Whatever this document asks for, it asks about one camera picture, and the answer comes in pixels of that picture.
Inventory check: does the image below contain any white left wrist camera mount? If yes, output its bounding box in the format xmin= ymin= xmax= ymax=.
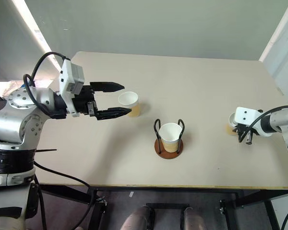
xmin=58 ymin=58 xmax=85 ymax=118

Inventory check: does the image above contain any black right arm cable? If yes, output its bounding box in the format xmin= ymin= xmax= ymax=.
xmin=238 ymin=105 xmax=288 ymax=144

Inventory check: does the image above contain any white and tan paper cup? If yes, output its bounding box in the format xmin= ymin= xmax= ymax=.
xmin=117 ymin=91 xmax=142 ymax=118
xmin=158 ymin=122 xmax=183 ymax=153
xmin=225 ymin=112 xmax=241 ymax=137

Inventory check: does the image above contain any dark rounded metallic shape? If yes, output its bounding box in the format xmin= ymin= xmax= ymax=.
xmin=120 ymin=205 xmax=156 ymax=230

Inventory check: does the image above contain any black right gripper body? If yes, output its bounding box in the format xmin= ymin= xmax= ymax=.
xmin=232 ymin=123 xmax=255 ymax=136

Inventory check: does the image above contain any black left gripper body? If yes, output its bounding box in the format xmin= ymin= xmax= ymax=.
xmin=72 ymin=85 xmax=98 ymax=118

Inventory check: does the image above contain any black wire cup holder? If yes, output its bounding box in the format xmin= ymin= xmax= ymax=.
xmin=154 ymin=118 xmax=185 ymax=160

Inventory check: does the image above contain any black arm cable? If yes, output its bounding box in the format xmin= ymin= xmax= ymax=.
xmin=238 ymin=105 xmax=288 ymax=144
xmin=23 ymin=51 xmax=72 ymax=118

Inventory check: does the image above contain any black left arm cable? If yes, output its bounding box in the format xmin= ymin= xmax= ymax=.
xmin=23 ymin=51 xmax=72 ymax=118

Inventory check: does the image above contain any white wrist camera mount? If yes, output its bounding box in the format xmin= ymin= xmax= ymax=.
xmin=58 ymin=58 xmax=85 ymax=118
xmin=234 ymin=106 xmax=262 ymax=128

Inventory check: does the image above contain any black metal table frame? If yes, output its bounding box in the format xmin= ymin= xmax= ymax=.
xmin=37 ymin=184 xmax=288 ymax=230

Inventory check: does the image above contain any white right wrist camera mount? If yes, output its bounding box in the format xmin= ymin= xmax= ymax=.
xmin=234 ymin=106 xmax=262 ymax=128

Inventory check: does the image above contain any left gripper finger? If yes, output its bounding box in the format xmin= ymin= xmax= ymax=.
xmin=96 ymin=107 xmax=132 ymax=121
xmin=89 ymin=81 xmax=125 ymax=93

